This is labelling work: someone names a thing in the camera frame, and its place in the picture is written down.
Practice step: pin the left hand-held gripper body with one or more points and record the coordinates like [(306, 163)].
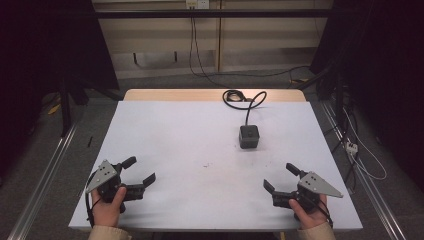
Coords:
[(106, 176)]

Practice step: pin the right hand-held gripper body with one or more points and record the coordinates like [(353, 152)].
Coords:
[(313, 185)]

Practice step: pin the person's right hand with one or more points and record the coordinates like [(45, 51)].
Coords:
[(311, 218)]

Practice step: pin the person's left hand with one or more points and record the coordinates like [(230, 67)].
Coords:
[(108, 213)]

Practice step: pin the white power strip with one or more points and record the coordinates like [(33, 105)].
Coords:
[(352, 147)]

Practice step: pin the black cube device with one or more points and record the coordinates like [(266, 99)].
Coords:
[(249, 136)]

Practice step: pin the white table mat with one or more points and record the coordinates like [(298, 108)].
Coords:
[(206, 160)]

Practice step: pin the black metal stand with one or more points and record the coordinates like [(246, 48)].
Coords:
[(65, 106)]

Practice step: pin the yellow floor tape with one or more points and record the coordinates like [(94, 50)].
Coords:
[(54, 109)]

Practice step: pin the black curtain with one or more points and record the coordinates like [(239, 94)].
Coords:
[(380, 66), (46, 46)]

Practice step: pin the black horizontal bar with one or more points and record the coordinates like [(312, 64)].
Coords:
[(213, 13)]

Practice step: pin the aluminium floor rail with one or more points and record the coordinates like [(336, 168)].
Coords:
[(40, 190), (366, 186)]

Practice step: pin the white wall socket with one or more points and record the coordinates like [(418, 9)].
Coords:
[(197, 3)]

